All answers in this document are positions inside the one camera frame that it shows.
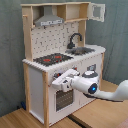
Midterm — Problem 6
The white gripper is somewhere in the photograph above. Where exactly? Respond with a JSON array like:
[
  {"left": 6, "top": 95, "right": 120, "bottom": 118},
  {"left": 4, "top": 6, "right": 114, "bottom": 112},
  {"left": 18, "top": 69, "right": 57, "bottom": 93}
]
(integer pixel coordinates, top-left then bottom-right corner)
[{"left": 52, "top": 69, "right": 79, "bottom": 92}]

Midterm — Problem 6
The white microwave door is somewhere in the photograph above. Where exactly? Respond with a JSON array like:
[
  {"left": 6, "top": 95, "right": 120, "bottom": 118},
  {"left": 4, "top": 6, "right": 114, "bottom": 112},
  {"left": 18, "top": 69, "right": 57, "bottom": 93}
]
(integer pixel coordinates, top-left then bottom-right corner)
[{"left": 88, "top": 3, "right": 105, "bottom": 22}]

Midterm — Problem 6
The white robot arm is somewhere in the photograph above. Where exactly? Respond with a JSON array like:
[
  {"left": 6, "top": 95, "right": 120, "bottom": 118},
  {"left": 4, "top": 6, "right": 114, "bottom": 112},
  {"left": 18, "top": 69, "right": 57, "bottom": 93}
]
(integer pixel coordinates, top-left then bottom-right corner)
[{"left": 52, "top": 69, "right": 128, "bottom": 102}]

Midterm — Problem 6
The wooden toy kitchen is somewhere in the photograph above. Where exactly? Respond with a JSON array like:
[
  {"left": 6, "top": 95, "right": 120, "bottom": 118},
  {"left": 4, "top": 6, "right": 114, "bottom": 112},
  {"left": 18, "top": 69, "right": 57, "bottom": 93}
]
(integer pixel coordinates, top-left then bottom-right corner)
[{"left": 22, "top": 2, "right": 105, "bottom": 127}]

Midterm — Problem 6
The left red stove knob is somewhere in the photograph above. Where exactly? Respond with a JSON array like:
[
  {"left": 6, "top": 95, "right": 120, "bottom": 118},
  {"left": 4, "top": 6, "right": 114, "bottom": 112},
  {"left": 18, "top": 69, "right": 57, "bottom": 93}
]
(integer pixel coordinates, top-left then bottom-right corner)
[{"left": 54, "top": 73, "right": 61, "bottom": 79}]

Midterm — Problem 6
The oven door with window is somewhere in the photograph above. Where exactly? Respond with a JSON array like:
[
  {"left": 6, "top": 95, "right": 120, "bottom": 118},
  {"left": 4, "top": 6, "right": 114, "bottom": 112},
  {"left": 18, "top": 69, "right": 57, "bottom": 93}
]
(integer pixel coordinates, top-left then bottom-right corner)
[{"left": 56, "top": 90, "right": 74, "bottom": 111}]

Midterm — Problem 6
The black toy stovetop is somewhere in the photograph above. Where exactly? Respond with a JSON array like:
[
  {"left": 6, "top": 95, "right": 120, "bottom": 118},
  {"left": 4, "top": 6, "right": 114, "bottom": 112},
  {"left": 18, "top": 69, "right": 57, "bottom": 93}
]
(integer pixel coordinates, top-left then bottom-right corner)
[{"left": 34, "top": 53, "right": 71, "bottom": 67}]

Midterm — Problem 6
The grey ice dispenser panel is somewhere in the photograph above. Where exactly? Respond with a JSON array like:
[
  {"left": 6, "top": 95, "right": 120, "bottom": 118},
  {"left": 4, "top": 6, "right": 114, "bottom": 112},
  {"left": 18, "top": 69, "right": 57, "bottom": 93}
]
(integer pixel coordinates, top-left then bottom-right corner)
[{"left": 87, "top": 64, "right": 96, "bottom": 71}]

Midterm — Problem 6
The grey toy sink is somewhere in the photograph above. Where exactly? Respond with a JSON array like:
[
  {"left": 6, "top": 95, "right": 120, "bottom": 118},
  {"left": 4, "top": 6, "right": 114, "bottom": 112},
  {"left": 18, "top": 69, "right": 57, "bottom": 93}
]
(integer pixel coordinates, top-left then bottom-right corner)
[{"left": 65, "top": 47, "right": 95, "bottom": 55}]

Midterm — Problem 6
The black toy faucet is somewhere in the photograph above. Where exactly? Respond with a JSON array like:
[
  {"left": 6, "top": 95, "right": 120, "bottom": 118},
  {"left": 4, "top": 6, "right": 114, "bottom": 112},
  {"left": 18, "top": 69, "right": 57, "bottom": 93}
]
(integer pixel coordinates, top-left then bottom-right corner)
[{"left": 67, "top": 33, "right": 83, "bottom": 49}]

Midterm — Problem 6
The grey range hood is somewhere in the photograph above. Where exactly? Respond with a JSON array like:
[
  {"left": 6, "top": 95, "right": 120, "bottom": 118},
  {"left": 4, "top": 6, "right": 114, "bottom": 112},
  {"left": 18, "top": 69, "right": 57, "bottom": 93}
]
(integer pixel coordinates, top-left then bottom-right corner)
[{"left": 35, "top": 5, "right": 64, "bottom": 27}]

